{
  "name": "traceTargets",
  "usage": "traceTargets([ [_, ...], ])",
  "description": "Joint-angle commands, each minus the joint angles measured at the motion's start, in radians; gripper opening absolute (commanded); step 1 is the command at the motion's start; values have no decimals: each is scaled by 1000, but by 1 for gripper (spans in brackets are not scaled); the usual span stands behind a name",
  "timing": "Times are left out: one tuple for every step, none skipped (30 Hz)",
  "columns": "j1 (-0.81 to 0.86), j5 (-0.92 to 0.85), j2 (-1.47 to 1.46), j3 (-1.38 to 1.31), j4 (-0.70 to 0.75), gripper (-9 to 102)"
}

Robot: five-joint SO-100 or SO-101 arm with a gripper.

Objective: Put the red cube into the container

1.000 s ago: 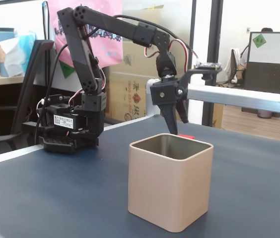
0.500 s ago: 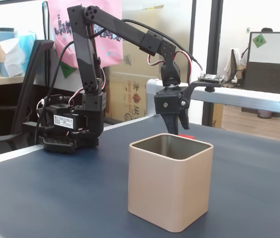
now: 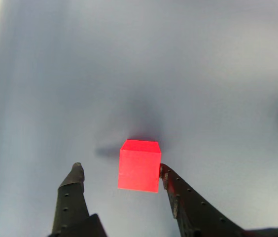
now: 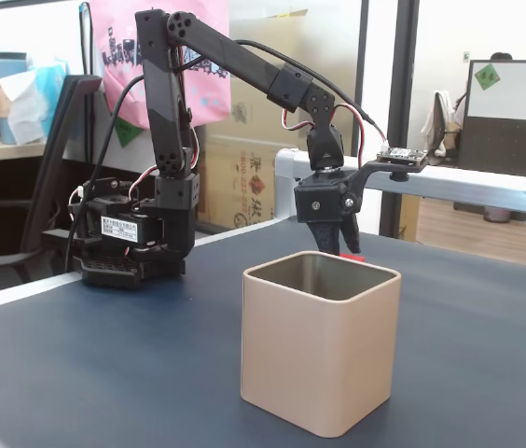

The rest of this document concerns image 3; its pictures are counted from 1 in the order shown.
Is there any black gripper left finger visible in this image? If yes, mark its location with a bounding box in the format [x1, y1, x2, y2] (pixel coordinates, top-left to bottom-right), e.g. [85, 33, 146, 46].
[51, 162, 92, 237]

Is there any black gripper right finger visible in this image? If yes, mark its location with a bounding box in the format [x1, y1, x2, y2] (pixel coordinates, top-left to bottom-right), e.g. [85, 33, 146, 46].
[158, 163, 251, 237]

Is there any red cube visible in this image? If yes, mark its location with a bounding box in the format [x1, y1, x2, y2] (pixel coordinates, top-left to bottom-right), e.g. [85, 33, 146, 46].
[117, 139, 162, 194]

